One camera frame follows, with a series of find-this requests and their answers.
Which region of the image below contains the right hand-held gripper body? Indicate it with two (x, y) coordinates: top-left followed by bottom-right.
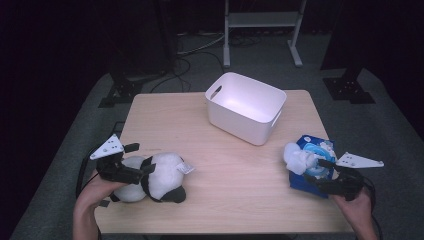
(314, 151), (385, 202)

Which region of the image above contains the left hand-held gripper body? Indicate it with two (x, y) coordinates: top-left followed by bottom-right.
(89, 133), (144, 186)

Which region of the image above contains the blue wet wipe packet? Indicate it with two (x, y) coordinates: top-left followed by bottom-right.
(288, 134), (338, 200)

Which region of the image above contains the black and white panda plush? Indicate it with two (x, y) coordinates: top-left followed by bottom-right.
(109, 152), (196, 204)

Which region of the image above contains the white wet wipe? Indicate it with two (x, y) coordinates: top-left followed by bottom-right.
(283, 142), (318, 176)

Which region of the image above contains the person's right hand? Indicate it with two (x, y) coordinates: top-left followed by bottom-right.
(329, 190), (374, 228)

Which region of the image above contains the person's left hand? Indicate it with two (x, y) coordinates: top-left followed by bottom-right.
(74, 169), (129, 214)

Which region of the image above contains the black stand base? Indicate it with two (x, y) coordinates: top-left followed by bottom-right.
(98, 59), (144, 108)
(321, 66), (376, 105)

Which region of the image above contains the white plastic bin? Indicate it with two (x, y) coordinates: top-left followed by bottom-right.
(204, 71), (288, 147)

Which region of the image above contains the white metal stand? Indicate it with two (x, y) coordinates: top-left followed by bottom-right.
(222, 0), (308, 69)

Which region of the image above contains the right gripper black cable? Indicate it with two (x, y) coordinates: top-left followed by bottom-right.
(362, 175), (384, 240)

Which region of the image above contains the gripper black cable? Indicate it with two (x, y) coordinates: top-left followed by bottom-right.
(362, 175), (384, 240)
(75, 146), (101, 198)

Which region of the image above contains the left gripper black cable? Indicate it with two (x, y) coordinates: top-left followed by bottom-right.
(75, 146), (101, 198)

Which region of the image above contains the black floor cable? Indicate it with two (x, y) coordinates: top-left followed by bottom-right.
(149, 51), (225, 94)

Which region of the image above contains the grey floor cable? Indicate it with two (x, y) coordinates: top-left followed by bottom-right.
(176, 32), (227, 57)

